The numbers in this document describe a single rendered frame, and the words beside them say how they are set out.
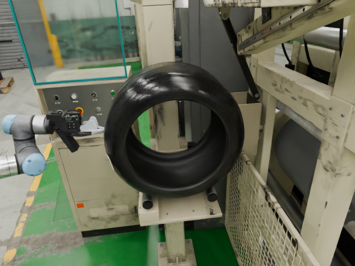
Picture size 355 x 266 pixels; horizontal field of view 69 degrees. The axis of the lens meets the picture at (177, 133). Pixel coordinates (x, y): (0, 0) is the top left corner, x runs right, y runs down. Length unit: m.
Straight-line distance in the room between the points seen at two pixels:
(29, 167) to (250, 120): 0.99
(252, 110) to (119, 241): 1.49
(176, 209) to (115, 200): 0.88
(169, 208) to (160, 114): 0.46
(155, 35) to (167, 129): 0.47
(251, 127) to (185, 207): 0.52
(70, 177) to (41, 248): 0.70
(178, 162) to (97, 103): 0.70
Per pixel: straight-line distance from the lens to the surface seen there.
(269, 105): 1.37
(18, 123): 1.11
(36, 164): 1.01
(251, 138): 1.40
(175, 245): 1.90
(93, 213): 2.15
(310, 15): 0.73
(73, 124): 1.05
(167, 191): 1.07
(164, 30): 1.22
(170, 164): 1.31
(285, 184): 2.03
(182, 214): 1.22
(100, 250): 2.24
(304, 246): 0.90
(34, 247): 2.48
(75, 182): 1.99
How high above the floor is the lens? 1.65
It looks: 27 degrees down
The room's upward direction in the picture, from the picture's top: 3 degrees counter-clockwise
